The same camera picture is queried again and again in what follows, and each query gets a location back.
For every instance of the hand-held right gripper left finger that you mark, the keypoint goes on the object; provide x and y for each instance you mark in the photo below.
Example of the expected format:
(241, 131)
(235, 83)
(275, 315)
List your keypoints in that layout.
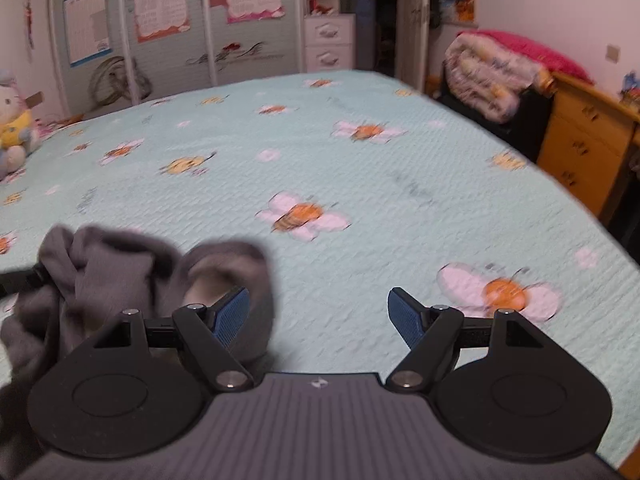
(231, 317)

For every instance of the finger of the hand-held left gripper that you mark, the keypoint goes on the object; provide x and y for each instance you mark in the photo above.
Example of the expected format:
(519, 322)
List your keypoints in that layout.
(20, 281)

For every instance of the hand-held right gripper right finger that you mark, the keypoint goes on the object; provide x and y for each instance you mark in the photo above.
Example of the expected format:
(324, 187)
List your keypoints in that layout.
(402, 317)

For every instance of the grey sweater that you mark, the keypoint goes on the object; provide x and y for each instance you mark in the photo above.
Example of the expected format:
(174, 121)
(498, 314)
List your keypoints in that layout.
(100, 280)

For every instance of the small yellow plush toy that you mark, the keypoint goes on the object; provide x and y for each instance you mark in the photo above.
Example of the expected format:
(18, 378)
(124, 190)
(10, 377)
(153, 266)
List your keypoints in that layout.
(15, 130)

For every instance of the white cat plush toy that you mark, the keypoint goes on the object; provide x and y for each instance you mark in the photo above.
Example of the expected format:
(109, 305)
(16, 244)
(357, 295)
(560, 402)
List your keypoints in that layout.
(12, 97)

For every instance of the black chair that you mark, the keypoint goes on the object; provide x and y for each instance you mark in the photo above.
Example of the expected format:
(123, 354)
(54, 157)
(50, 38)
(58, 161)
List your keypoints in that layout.
(525, 122)

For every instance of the wooden desk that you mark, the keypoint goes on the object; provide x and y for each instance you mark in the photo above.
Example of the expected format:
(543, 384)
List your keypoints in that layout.
(580, 145)

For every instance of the folded floral quilt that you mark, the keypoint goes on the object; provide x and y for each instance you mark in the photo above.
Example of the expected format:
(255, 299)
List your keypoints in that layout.
(482, 75)

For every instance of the grey sliding door wardrobe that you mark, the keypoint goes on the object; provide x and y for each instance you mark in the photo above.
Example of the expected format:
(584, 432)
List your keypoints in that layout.
(165, 60)

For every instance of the blue bordered poster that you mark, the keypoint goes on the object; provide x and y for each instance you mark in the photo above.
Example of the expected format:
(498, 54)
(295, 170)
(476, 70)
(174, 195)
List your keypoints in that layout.
(87, 25)

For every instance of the white drawer cabinet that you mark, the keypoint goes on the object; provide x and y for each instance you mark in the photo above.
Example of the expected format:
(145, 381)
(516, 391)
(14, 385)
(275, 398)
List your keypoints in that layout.
(329, 42)

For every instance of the pink pillow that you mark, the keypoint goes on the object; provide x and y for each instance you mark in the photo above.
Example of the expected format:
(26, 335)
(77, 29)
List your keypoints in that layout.
(540, 52)

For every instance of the orange bordered poster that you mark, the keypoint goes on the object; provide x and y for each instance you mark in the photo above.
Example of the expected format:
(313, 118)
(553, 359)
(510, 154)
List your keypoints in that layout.
(161, 2)

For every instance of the red tassel wall ornament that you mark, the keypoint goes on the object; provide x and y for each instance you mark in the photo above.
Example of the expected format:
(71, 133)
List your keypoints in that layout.
(28, 20)

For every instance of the wall socket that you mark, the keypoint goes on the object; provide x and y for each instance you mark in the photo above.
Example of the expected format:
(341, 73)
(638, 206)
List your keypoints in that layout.
(613, 52)

